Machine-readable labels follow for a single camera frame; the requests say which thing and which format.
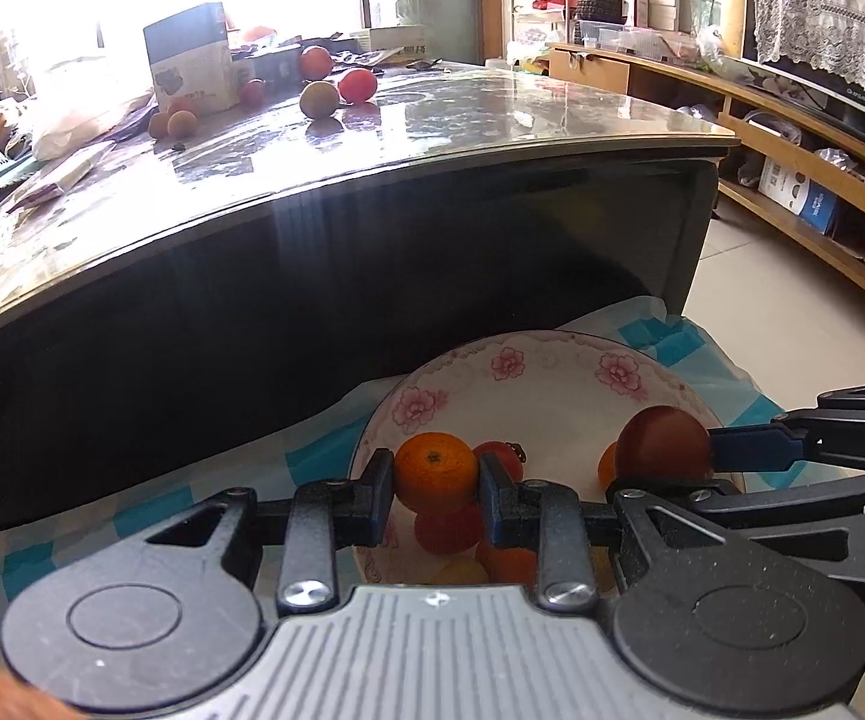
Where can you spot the white plastic bag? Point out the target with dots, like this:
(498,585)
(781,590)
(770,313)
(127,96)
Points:
(62,125)

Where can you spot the dark glass-top coffee table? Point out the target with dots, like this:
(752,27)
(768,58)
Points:
(180,302)

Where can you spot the small red fruit on table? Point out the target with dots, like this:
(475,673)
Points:
(252,94)

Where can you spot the yellow fruit on table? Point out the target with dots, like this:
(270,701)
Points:
(319,100)

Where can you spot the white floral rimmed bowl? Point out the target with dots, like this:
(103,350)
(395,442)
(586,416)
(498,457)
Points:
(562,396)

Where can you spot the yellow-green small fruit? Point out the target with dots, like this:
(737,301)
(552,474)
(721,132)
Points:
(462,571)

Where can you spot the orange fruit on table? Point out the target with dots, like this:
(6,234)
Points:
(315,63)

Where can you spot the grey white carton box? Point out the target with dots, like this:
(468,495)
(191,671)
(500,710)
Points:
(190,61)

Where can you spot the small round orange mandarin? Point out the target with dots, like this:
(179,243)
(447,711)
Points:
(435,474)

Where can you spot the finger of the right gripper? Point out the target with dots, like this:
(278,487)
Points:
(831,433)
(810,521)

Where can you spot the small peach fruit on table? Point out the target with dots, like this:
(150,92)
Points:
(157,127)

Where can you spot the dark red passion fruit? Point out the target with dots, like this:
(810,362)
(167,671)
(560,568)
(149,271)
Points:
(664,442)

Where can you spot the blue white box on shelf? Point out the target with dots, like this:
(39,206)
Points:
(800,195)

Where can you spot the large orange mandarin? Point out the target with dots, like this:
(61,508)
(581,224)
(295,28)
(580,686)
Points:
(510,566)

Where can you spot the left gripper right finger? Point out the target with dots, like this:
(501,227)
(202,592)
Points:
(559,529)

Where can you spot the red tomato with stem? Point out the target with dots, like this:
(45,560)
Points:
(510,454)

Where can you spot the blue white checkered cloth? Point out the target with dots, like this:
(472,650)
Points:
(158,603)

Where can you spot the wooden tv cabinet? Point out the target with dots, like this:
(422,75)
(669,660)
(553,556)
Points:
(766,125)

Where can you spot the oval orange mandarin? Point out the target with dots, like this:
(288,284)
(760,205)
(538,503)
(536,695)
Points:
(606,471)

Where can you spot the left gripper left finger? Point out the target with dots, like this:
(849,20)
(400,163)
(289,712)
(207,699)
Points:
(322,518)

